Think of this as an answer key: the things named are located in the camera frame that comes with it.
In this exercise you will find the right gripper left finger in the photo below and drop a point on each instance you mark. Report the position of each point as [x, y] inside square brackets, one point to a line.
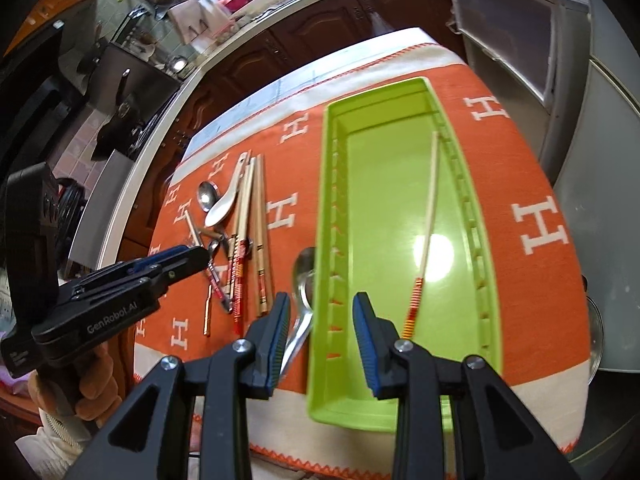
[268, 336]

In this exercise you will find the small spoon gold handle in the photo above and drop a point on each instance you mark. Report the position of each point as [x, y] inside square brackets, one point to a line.
[209, 289]

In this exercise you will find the large steel soup spoon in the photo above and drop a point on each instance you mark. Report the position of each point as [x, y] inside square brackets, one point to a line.
[302, 288]

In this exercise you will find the cream chopstick red striped end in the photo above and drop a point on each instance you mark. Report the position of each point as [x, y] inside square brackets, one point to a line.
[213, 276]

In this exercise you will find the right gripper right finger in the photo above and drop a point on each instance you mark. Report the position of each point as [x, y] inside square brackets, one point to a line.
[384, 374]

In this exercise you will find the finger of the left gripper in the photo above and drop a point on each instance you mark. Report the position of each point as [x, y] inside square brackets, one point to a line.
[190, 262]
[161, 258]

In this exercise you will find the white sleeve forearm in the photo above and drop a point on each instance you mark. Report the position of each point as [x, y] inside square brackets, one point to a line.
[51, 450]

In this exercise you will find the steel spoon round bowl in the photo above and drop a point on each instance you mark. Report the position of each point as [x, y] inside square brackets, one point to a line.
[207, 195]

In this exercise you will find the orange blanket with H pattern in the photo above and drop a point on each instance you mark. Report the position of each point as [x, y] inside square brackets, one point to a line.
[502, 277]

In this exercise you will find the green plastic utensil tray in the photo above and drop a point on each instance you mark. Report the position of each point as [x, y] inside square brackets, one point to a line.
[375, 163]

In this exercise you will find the white ceramic soup spoon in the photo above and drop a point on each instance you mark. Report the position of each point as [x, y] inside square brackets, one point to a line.
[223, 207]

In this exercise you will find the left hand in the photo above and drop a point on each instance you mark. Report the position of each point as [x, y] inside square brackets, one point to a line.
[99, 399]

